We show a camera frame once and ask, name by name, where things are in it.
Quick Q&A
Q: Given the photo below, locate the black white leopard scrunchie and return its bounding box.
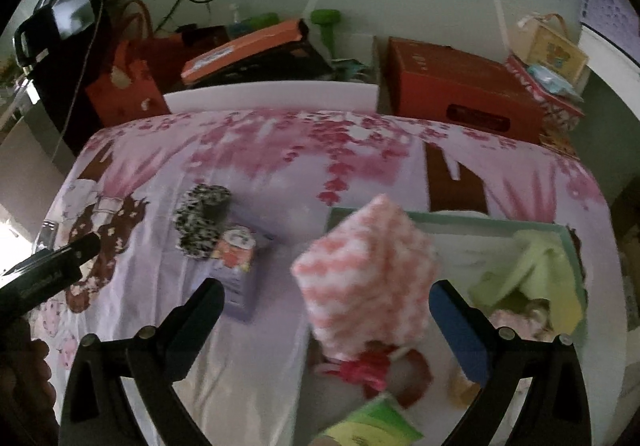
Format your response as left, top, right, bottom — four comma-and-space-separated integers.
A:
174, 184, 232, 260

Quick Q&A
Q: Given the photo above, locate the red fuzzy hair tie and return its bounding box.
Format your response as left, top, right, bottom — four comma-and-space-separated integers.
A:
319, 344, 435, 409

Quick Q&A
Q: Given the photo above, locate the light green cloth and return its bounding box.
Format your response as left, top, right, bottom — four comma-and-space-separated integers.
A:
469, 229, 585, 334

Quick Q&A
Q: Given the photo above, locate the white tray with teal rim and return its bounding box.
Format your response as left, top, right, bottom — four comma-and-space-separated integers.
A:
291, 212, 588, 445

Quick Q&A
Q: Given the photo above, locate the orange black box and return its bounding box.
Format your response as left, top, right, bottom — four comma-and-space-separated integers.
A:
181, 19, 332, 88

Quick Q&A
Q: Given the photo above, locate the black monitor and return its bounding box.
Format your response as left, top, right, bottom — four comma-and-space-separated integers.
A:
12, 0, 101, 72

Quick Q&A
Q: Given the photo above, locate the beige carry case with handle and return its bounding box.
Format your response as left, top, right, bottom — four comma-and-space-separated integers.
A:
508, 13, 589, 85

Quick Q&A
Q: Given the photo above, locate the red gift bag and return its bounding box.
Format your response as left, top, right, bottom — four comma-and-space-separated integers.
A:
86, 0, 195, 128

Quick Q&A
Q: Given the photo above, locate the purple cartoon tissue pack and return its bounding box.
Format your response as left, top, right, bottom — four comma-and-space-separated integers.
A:
209, 216, 276, 322

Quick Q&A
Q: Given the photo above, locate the pink white fuzzy cloth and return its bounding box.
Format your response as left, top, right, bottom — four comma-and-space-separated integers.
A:
291, 195, 439, 362

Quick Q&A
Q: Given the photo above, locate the white curved desk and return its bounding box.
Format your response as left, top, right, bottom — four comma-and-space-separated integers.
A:
578, 26, 639, 98

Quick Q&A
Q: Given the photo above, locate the green dumbbell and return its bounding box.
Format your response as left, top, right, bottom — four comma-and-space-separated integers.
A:
310, 8, 342, 59

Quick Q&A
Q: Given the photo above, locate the lavender perforated basket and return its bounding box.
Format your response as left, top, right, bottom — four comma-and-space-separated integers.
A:
580, 0, 639, 52

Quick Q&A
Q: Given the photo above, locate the blue wet wipes pack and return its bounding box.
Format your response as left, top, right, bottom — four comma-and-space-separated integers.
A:
526, 64, 584, 102

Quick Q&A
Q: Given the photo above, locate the round tan pouch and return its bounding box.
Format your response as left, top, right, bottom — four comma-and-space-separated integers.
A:
448, 369, 480, 409

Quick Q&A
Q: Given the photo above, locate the pink cartoon print bedsheet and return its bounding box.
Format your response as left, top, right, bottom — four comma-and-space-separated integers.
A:
32, 110, 627, 445

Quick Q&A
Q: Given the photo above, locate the green tissue pack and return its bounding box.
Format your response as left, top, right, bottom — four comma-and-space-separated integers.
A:
309, 393, 424, 446

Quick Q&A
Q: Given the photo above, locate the pink cream scrunchie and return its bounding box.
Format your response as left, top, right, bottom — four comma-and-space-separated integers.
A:
489, 300, 555, 342

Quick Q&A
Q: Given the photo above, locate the white foam board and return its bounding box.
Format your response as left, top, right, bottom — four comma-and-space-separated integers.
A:
165, 80, 378, 114

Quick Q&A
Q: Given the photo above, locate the red cardboard box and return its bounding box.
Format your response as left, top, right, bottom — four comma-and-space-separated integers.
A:
385, 38, 544, 144

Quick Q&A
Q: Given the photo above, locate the red white patterned box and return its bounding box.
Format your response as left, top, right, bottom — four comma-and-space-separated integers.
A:
504, 53, 585, 132

